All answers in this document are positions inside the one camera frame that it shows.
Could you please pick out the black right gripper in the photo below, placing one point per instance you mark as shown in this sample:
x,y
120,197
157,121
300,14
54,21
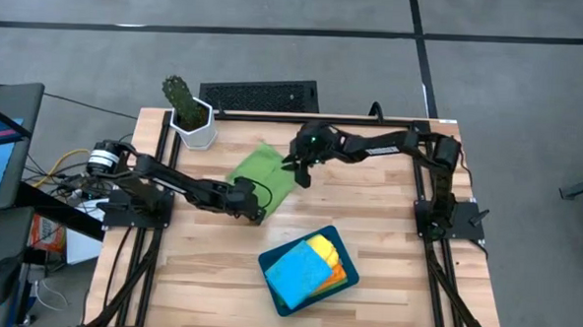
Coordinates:
x,y
317,142

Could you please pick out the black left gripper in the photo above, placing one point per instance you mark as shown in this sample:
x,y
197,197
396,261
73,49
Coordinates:
x,y
245,201

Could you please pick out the teal plastic bin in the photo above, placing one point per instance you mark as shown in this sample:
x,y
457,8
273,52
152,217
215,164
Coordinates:
x,y
272,259

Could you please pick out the blue microfiber towel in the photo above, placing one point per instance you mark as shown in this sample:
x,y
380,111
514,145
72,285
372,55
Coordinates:
x,y
299,274

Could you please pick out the yellow microfiber towel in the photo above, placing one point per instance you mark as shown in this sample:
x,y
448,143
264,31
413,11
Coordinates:
x,y
324,249

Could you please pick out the orange microfiber towel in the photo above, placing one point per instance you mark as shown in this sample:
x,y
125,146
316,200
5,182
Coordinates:
x,y
338,274

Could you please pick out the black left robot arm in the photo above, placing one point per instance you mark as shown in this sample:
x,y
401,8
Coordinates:
x,y
172,183

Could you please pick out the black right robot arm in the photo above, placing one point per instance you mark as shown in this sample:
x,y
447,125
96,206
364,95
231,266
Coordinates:
x,y
401,143

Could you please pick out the white hexagonal plant pot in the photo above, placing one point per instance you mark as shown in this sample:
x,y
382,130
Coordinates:
x,y
194,135

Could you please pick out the white power adapter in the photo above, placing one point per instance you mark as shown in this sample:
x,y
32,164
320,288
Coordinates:
x,y
92,208

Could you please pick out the black monitor stand bar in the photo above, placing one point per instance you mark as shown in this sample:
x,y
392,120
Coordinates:
x,y
57,212

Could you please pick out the orange bag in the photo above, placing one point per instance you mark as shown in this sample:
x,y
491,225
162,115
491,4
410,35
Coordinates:
x,y
47,234

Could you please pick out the tilted monitor with blue screen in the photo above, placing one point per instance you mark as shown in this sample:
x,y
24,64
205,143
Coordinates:
x,y
1,160

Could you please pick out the black computer mouse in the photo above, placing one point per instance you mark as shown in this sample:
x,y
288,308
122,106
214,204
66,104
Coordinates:
x,y
1,281

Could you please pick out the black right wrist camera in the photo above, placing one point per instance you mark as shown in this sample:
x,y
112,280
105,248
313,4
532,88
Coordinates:
x,y
303,178

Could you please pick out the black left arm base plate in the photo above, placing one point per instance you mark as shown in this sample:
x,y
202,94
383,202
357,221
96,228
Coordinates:
x,y
121,215

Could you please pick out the black aluminium table frame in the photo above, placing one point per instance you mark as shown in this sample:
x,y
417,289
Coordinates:
x,y
144,285

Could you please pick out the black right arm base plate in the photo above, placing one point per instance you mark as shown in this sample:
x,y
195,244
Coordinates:
x,y
466,225

